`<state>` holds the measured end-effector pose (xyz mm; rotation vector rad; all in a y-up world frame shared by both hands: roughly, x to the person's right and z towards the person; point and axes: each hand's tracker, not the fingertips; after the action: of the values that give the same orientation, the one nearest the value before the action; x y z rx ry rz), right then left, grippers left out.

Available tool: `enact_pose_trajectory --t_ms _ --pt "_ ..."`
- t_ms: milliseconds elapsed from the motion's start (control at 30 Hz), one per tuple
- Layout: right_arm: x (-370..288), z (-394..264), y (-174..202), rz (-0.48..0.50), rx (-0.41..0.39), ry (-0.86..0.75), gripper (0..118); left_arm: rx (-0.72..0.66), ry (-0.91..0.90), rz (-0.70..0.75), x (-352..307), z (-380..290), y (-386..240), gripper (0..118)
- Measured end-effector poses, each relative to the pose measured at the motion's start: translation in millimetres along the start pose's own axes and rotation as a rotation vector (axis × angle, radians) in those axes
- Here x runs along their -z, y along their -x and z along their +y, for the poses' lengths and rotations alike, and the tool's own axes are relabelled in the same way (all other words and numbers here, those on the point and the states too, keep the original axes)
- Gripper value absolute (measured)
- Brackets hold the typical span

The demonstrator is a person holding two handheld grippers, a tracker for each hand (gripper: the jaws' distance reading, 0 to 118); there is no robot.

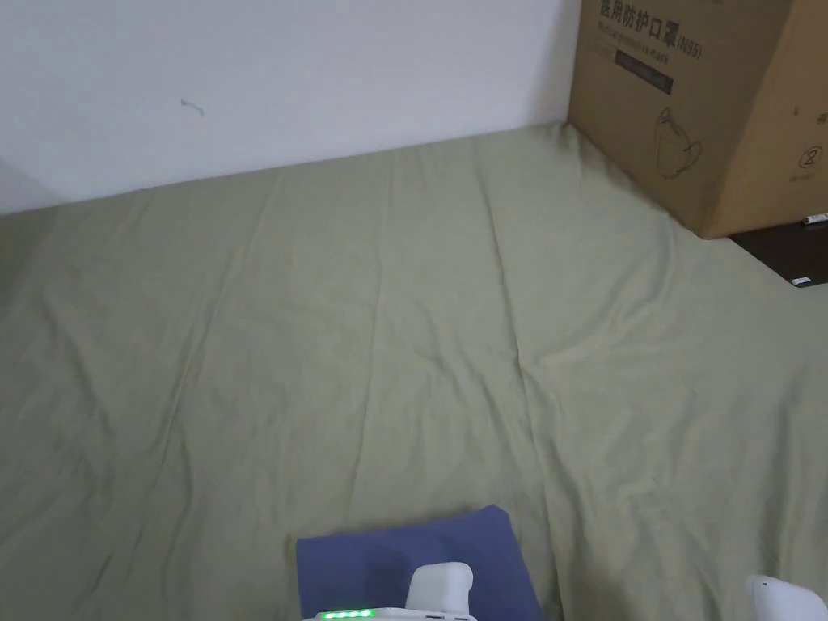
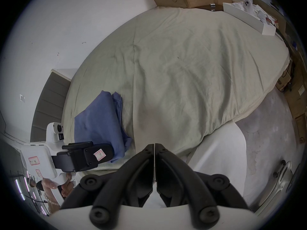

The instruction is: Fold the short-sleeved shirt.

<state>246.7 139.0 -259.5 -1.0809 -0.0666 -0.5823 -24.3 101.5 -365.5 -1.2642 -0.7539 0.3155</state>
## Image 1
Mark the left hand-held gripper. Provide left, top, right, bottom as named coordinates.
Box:
left=314, top=562, right=479, bottom=621

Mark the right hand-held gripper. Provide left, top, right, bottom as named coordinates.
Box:
left=746, top=574, right=817, bottom=621

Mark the blue folded garment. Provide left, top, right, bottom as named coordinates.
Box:
left=296, top=504, right=546, bottom=621

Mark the bed with pale green sheet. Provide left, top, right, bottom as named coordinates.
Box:
left=0, top=120, right=828, bottom=621

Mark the dark wooden bedside table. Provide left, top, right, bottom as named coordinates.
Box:
left=729, top=219, right=828, bottom=288

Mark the brown cardboard carton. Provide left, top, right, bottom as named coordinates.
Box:
left=567, top=0, right=828, bottom=240

